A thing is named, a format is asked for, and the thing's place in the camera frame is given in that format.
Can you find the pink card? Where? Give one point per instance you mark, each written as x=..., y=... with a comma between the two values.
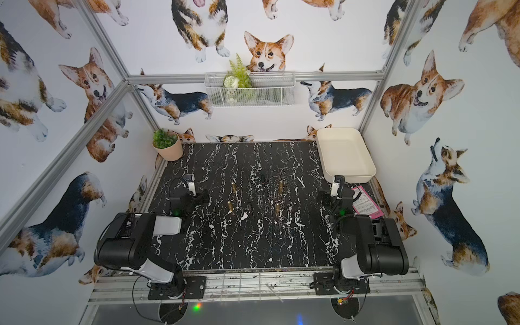
x=364, y=205

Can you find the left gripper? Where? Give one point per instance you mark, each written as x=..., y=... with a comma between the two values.
x=197, y=198

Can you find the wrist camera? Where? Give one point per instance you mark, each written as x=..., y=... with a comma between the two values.
x=337, y=186
x=190, y=180

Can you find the potted green plant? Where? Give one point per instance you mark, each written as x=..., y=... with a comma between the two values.
x=168, y=145

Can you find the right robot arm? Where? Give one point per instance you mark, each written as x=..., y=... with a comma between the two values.
x=379, y=247

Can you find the white wire basket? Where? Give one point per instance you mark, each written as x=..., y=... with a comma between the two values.
x=269, y=89

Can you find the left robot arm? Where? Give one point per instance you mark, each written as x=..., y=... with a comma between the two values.
x=126, y=243

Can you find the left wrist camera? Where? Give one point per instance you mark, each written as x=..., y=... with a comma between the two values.
x=190, y=180

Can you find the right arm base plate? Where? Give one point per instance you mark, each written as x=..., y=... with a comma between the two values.
x=332, y=284

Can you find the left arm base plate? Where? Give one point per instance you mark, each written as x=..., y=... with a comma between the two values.
x=192, y=287

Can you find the cream rectangular tray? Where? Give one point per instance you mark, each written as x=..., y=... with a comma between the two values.
x=343, y=152

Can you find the green fern with white flower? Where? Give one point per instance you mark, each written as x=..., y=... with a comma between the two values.
x=237, y=79

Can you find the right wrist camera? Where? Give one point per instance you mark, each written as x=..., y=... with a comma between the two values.
x=337, y=186

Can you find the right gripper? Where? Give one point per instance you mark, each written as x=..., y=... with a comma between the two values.
x=326, y=201

